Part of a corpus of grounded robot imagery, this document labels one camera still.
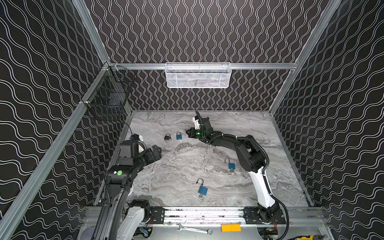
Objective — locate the yellow black tool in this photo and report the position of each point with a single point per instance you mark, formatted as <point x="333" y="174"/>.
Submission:
<point x="309" y="237"/>

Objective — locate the silver combination wrench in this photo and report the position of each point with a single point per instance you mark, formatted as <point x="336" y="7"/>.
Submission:
<point x="196" y="230"/>

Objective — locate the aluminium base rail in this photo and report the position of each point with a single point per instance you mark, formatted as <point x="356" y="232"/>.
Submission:
<point x="216" y="216"/>

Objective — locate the aluminium left side bar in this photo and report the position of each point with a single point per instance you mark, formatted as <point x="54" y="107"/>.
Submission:
<point x="20" y="205"/>

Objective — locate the blue padlock front large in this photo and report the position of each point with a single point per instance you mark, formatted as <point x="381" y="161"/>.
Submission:
<point x="202" y="189"/>

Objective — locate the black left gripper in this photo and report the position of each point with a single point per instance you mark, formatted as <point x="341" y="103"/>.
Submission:
<point x="154" y="153"/>

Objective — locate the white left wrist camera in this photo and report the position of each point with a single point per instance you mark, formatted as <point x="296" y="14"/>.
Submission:
<point x="136" y="137"/>

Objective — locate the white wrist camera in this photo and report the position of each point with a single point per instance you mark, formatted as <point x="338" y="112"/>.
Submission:
<point x="196" y="121"/>
<point x="136" y="137"/>

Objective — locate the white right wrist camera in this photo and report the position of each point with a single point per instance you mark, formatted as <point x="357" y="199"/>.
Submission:
<point x="196" y="121"/>

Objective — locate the aluminium corner frame post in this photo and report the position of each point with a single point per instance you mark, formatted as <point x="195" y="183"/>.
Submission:
<point x="314" y="37"/>
<point x="89" y="25"/>

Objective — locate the aluminium corner frame post right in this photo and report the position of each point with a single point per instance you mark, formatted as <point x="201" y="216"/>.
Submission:
<point x="314" y="37"/>

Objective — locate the white wire mesh basket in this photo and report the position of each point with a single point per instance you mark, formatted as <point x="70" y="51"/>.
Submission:
<point x="211" y="78"/>

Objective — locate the yellow block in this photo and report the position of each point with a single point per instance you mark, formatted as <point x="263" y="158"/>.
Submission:
<point x="228" y="228"/>

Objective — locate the aluminium back crossbar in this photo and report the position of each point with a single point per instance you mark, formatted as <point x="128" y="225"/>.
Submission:
<point x="190" y="65"/>

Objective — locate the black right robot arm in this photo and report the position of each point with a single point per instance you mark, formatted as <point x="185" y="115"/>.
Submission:
<point x="252" y="158"/>

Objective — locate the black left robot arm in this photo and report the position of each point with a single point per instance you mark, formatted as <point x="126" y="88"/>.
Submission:
<point x="116" y="221"/>

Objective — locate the aluminium corner frame post left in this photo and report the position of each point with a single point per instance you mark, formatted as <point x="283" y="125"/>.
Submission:
<point x="89" y="25"/>

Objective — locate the black wire mesh basket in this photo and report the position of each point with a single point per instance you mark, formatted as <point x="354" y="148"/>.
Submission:
<point x="108" y="102"/>

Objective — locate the grey cloth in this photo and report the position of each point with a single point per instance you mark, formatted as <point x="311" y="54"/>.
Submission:
<point x="87" y="234"/>

